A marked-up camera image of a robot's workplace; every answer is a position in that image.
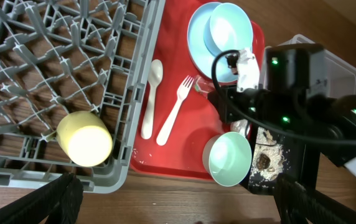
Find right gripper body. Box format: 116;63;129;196
207;85;267;123

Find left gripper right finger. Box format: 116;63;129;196
274;174;356;224

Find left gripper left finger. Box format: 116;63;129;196
0;173;83;223

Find white tissue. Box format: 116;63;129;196
230;119;250;138

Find food scraps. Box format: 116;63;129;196
250;128;286;182

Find mint green bowl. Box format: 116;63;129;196
202;132;252;187

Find yellow plastic cup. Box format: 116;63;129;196
56;111;113;167

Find light blue bowl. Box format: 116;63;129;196
204;2;253;56

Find white plastic spoon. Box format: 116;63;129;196
141;59;163;139

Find red snack wrapper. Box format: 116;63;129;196
194;75;215;97

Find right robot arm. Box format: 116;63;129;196
208;44;356;187

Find grey dishwasher rack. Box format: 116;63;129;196
0;0;165;194

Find black plastic tray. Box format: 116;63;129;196
240;125;320;195

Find white plastic fork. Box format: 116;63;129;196
156;76;194;146

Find light blue plate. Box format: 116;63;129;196
186;1;254;84

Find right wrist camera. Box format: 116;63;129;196
225;47;260;93

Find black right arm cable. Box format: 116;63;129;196
210;49;356;149

